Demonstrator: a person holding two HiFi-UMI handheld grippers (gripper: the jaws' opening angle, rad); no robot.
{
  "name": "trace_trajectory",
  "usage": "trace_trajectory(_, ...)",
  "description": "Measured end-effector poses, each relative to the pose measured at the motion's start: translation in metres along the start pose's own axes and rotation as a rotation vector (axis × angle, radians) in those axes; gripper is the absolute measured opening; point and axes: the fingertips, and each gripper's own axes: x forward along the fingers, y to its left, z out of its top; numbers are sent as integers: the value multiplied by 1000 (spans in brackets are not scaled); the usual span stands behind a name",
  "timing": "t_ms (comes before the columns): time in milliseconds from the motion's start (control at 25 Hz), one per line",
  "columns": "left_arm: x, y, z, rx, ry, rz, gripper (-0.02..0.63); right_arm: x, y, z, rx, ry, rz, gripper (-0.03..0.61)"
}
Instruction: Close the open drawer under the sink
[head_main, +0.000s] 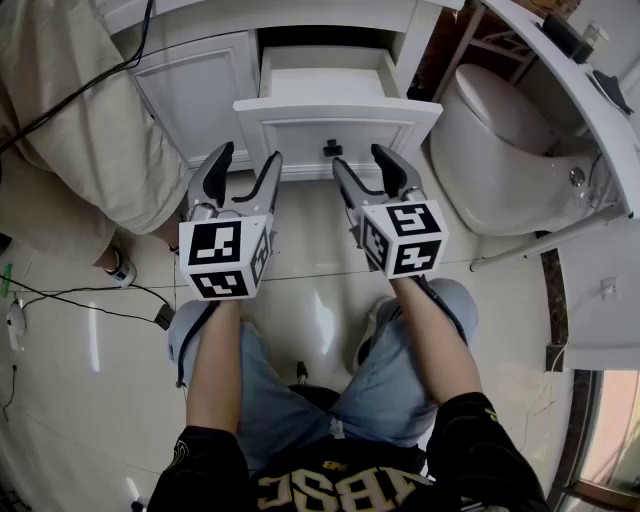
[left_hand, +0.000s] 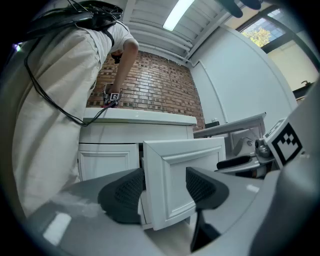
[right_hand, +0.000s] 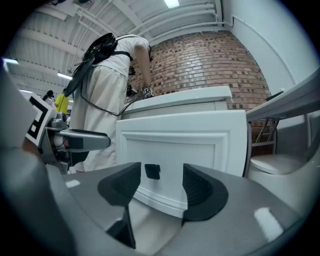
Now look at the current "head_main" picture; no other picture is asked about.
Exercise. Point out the white cabinet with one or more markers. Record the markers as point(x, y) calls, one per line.
point(200, 85)

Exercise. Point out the black box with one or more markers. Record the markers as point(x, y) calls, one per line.
point(567, 35)

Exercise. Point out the person's right forearm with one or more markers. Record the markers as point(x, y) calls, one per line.
point(435, 340)

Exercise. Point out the chrome toilet flush button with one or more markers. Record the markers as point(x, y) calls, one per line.
point(577, 177)

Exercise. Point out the black stool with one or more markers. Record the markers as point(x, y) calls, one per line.
point(312, 396)

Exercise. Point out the white cabinet door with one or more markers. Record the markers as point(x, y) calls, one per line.
point(195, 95)

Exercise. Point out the person's blue denim shorts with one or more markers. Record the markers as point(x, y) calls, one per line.
point(285, 400)

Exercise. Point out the black power adapter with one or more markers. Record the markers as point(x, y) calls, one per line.
point(164, 317)

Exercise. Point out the small white device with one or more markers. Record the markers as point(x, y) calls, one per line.
point(16, 322)

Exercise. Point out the white metal rack bar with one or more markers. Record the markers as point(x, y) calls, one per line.
point(550, 240)

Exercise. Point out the person's left forearm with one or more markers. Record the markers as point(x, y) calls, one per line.
point(215, 360)

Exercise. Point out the white wall socket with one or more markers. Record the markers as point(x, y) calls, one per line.
point(610, 287)

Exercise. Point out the person's black shirt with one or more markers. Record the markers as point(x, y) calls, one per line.
point(350, 485)

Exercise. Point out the white toilet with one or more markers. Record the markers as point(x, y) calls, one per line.
point(490, 150)

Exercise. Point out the flat black object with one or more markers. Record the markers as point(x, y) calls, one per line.
point(614, 90)

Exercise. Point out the dark window frame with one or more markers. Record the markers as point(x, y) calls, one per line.
point(580, 435)

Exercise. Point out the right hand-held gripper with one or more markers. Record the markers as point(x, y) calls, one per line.
point(405, 240)

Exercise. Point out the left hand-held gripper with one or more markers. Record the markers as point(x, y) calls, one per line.
point(215, 250)

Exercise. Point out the white drawer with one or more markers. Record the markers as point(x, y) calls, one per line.
point(310, 127)

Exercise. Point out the green strip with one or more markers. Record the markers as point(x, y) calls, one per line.
point(6, 277)

